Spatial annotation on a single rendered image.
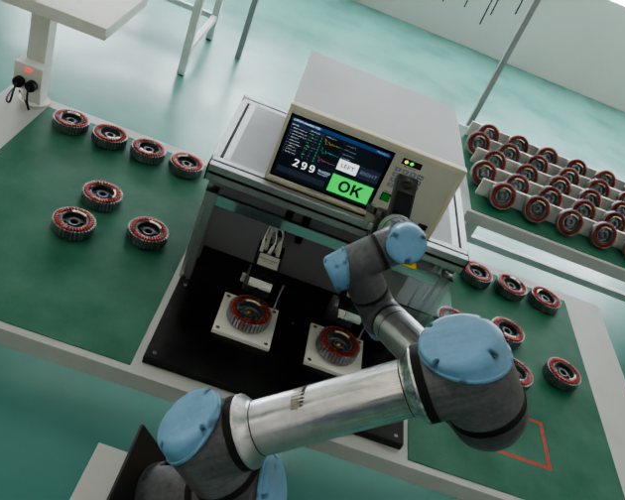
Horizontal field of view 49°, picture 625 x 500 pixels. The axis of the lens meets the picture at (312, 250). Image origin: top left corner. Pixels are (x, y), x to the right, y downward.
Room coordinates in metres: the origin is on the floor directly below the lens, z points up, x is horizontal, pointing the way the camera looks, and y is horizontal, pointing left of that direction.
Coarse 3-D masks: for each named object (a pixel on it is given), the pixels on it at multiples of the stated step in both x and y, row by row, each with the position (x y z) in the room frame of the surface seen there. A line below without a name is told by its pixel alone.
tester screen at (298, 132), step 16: (304, 128) 1.44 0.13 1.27; (320, 128) 1.44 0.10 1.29; (288, 144) 1.44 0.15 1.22; (304, 144) 1.44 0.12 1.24; (320, 144) 1.44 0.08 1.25; (336, 144) 1.45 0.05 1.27; (352, 144) 1.45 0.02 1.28; (288, 160) 1.44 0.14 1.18; (304, 160) 1.44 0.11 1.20; (320, 160) 1.45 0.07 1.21; (336, 160) 1.45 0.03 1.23; (352, 160) 1.45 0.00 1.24; (368, 160) 1.46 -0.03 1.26; (384, 160) 1.46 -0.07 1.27; (288, 176) 1.44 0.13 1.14; (320, 176) 1.45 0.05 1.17; (352, 176) 1.46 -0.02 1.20
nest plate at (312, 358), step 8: (312, 328) 1.39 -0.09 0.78; (320, 328) 1.40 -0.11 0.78; (312, 336) 1.36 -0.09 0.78; (312, 344) 1.33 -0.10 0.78; (360, 344) 1.41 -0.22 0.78; (312, 352) 1.30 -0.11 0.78; (360, 352) 1.38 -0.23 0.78; (304, 360) 1.27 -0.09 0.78; (312, 360) 1.28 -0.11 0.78; (320, 360) 1.29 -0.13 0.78; (360, 360) 1.35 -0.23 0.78; (320, 368) 1.27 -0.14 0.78; (328, 368) 1.27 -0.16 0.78; (336, 368) 1.28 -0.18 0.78; (344, 368) 1.30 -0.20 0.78; (352, 368) 1.31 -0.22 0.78; (360, 368) 1.32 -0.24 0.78
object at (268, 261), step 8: (256, 256) 1.41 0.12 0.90; (264, 256) 1.40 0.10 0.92; (272, 256) 1.42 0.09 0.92; (280, 256) 1.46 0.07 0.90; (256, 264) 1.36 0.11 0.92; (264, 264) 1.37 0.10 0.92; (272, 264) 1.39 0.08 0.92; (280, 264) 1.40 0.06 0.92; (256, 272) 1.36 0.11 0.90; (264, 272) 1.36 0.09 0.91; (272, 272) 1.36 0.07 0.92; (256, 280) 1.35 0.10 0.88; (264, 280) 1.36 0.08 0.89; (272, 280) 1.36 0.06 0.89; (264, 288) 1.34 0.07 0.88
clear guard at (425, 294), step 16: (384, 272) 1.34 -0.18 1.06; (400, 272) 1.37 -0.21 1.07; (416, 272) 1.40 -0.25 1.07; (432, 272) 1.43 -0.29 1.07; (400, 288) 1.31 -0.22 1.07; (416, 288) 1.34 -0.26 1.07; (432, 288) 1.37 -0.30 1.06; (448, 288) 1.40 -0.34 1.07; (352, 304) 1.21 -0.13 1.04; (400, 304) 1.25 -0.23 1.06; (416, 304) 1.28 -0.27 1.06; (432, 304) 1.30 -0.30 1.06; (448, 304) 1.33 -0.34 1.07; (352, 320) 1.19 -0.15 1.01; (432, 320) 1.25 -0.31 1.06
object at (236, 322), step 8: (240, 296) 1.35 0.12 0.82; (248, 296) 1.36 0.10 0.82; (232, 304) 1.30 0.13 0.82; (240, 304) 1.32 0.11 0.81; (248, 304) 1.34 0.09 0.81; (256, 304) 1.35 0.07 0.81; (264, 304) 1.35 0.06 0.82; (232, 312) 1.28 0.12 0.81; (240, 312) 1.29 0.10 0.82; (256, 312) 1.34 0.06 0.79; (264, 312) 1.32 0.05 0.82; (232, 320) 1.27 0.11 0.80; (240, 320) 1.26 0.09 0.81; (248, 320) 1.27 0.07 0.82; (256, 320) 1.28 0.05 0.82; (264, 320) 1.29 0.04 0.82; (240, 328) 1.26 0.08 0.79; (248, 328) 1.26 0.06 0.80; (256, 328) 1.27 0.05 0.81; (264, 328) 1.29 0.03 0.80
